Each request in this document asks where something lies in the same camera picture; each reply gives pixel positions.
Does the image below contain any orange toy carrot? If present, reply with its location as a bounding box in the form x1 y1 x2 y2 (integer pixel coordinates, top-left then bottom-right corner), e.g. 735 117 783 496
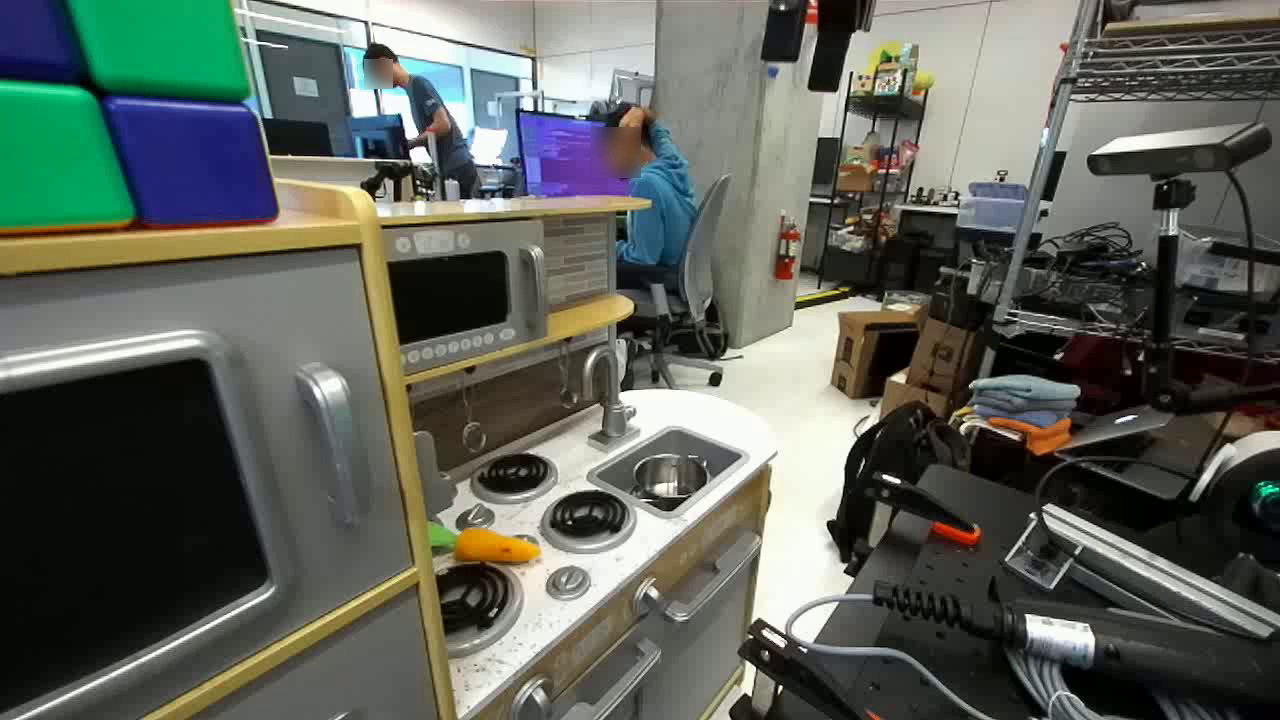
424 521 542 567

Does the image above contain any grey toy sink basin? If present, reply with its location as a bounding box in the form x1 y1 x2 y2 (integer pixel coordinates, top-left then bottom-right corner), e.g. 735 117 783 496
582 426 747 521

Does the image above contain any small steel pot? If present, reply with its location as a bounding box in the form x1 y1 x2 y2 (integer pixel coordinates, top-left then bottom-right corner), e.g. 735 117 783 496
626 450 714 514

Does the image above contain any black toy stove burner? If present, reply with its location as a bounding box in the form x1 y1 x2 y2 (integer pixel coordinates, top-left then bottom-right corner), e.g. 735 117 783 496
430 555 528 659
535 485 639 555
466 450 562 510

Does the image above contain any silver toy faucet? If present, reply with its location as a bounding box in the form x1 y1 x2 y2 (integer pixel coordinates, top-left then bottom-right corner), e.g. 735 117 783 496
581 338 642 451

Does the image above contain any grey office chair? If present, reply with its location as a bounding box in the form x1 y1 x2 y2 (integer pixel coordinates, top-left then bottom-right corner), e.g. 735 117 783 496
620 174 743 393

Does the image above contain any person in blue hoodie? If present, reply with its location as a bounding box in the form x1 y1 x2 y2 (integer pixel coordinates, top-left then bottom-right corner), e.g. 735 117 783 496
594 101 704 291

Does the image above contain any red fire extinguisher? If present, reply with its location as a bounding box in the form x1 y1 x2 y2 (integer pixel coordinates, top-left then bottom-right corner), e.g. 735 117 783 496
770 212 803 288

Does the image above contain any toy microwave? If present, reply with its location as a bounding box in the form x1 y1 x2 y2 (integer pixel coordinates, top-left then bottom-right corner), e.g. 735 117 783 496
385 215 553 379

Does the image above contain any computer monitor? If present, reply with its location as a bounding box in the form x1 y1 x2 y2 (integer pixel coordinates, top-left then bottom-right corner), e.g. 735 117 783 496
513 109 635 205

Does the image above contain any black storage shelf rack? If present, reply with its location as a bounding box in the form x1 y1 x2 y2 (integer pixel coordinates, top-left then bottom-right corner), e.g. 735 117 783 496
810 71 935 295

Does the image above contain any brown cardboard box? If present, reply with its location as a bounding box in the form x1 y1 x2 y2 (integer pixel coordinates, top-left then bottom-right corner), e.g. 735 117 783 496
903 315 993 402

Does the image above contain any person in dark t-shirt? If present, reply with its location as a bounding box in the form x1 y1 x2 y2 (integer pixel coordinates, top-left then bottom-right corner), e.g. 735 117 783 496
358 39 483 205

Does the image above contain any translucent blue storage bin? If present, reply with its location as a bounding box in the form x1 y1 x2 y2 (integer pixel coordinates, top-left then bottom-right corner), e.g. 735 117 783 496
951 179 1035 241

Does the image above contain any folded blue cloth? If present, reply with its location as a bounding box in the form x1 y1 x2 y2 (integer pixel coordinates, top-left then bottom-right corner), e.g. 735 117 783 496
962 374 1084 426

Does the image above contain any grey wooden toy kitchen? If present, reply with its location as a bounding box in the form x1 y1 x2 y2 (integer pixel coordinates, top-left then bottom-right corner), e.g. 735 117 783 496
0 177 781 720

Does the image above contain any purple-blue toy block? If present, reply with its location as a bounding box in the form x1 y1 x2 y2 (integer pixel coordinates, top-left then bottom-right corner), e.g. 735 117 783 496
99 91 283 227

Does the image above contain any silver aluminium extrusion bar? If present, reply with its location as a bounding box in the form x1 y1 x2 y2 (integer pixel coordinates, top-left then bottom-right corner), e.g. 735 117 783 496
1035 499 1280 644

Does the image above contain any green toy block rounded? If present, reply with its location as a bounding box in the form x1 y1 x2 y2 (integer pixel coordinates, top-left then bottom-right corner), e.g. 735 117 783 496
64 0 256 103

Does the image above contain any large green toy block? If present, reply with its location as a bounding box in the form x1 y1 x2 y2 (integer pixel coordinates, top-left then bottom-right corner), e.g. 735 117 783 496
0 76 138 235

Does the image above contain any dark blue toy block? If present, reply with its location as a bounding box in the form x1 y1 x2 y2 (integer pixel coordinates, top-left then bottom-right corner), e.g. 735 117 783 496
0 0 86 87

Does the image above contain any silver oven door handle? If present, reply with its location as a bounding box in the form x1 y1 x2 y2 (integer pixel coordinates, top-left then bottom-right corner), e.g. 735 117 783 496
626 527 766 628
509 632 667 720

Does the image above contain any silver fridge door handle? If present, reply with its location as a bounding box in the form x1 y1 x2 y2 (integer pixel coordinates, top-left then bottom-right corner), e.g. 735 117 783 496
291 359 375 533

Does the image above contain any black clamp orange handle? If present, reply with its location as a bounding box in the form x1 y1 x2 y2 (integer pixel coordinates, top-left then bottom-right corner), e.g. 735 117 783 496
858 468 986 555

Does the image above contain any grey cable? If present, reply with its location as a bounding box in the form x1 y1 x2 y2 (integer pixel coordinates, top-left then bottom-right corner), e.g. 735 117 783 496
781 593 997 720

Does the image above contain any black wall speaker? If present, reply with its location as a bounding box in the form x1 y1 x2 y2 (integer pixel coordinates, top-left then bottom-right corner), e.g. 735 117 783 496
755 0 810 69

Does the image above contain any black cable connector plug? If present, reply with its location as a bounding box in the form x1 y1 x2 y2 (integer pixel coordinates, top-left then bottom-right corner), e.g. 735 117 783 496
867 576 1280 707

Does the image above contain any black camera stand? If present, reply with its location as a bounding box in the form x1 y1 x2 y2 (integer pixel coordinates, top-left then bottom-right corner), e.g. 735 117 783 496
1143 174 1203 353

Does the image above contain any grey stereo camera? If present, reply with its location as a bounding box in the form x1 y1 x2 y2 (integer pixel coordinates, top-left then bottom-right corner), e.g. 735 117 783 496
1084 121 1276 186

